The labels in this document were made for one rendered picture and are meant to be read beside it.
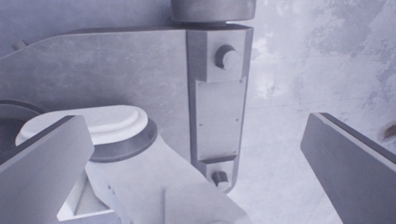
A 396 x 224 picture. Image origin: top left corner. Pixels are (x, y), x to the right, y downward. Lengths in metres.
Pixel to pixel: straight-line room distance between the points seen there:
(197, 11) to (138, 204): 0.35
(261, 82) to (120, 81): 0.48
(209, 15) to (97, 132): 0.30
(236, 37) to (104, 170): 0.34
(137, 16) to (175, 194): 0.48
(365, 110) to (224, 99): 0.79
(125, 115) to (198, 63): 0.19
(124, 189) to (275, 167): 0.83
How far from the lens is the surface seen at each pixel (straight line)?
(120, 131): 0.35
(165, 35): 0.45
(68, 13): 0.65
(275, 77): 0.77
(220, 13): 0.43
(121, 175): 0.33
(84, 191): 0.52
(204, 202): 0.25
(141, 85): 0.48
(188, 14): 0.45
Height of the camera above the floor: 0.61
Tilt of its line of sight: 60 degrees down
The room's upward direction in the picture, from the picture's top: 157 degrees clockwise
